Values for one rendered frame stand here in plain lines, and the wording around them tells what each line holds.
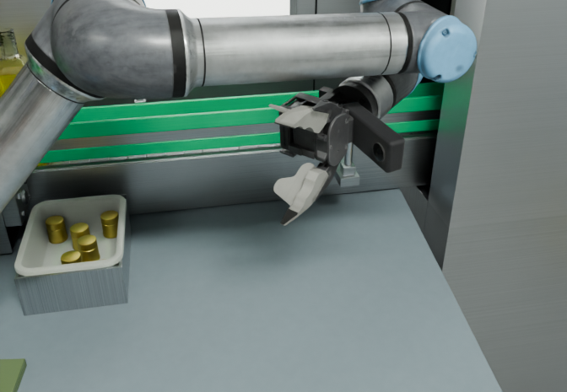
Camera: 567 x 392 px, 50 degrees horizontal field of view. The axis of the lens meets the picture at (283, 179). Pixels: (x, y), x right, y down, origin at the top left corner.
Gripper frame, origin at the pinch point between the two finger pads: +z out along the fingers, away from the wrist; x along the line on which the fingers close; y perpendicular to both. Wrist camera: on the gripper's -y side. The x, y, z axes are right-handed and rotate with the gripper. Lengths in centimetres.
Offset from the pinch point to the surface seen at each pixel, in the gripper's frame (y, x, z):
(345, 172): 15, -28, -39
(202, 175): 41, -31, -25
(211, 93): 54, -23, -44
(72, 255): 42, -29, 7
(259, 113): 34, -19, -37
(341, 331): -2.2, -36.0, -10.4
